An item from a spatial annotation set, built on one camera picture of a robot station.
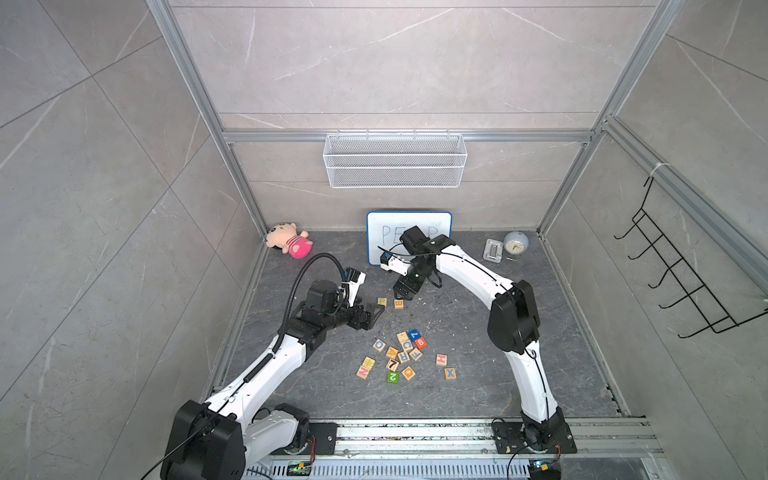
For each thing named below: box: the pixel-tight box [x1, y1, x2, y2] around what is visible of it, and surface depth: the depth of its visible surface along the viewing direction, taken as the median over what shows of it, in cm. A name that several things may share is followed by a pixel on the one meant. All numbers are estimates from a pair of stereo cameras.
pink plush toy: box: [265, 222, 314, 258], surface depth 112 cm
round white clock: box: [504, 231, 529, 254], surface depth 110 cm
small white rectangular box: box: [482, 238, 503, 263], surface depth 116 cm
